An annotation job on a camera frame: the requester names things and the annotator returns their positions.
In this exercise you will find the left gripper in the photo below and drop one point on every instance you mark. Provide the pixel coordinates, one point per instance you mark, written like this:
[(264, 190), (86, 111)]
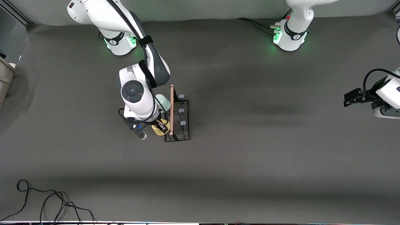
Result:
[(369, 95)]

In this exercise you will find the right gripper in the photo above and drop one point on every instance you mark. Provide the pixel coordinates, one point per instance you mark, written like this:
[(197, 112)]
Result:
[(159, 123)]

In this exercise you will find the yellow plastic cup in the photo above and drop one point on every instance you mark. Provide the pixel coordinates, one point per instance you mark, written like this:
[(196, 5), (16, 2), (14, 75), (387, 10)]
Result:
[(156, 132)]

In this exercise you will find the pale green plastic cup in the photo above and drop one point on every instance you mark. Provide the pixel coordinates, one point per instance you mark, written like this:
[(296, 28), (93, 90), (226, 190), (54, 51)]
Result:
[(164, 101)]

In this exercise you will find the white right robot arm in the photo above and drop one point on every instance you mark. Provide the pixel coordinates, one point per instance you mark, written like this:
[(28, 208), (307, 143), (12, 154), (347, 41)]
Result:
[(134, 90)]

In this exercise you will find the dark grey table cloth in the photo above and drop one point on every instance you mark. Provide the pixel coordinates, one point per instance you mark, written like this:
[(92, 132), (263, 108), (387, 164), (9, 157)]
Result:
[(250, 156)]

